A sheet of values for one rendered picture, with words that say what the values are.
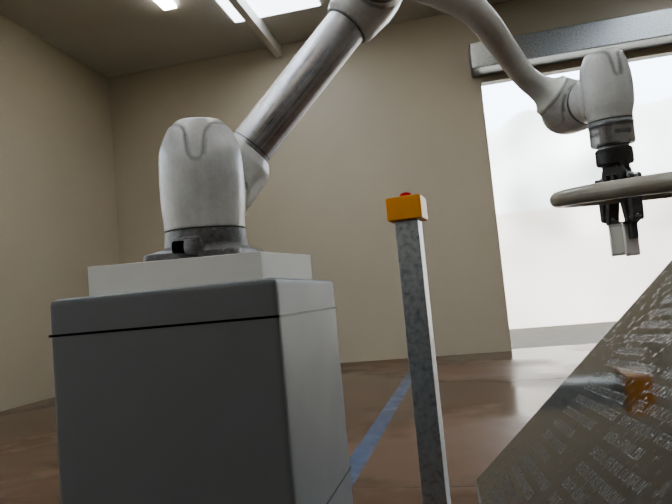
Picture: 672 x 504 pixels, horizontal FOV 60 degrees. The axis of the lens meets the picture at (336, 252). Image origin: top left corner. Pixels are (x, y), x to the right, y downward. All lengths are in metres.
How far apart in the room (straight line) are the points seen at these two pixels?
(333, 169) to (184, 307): 6.33
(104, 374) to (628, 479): 0.84
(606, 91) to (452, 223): 5.63
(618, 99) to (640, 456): 1.10
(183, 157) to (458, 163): 6.07
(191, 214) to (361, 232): 6.00
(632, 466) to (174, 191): 0.91
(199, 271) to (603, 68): 0.93
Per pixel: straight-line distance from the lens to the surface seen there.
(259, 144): 1.34
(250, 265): 0.98
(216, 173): 1.10
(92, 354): 1.04
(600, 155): 1.40
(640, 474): 0.34
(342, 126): 7.32
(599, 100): 1.39
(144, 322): 0.99
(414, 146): 7.12
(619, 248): 1.44
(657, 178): 0.99
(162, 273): 1.05
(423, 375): 1.99
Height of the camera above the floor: 0.76
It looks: 5 degrees up
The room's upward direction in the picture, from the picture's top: 5 degrees counter-clockwise
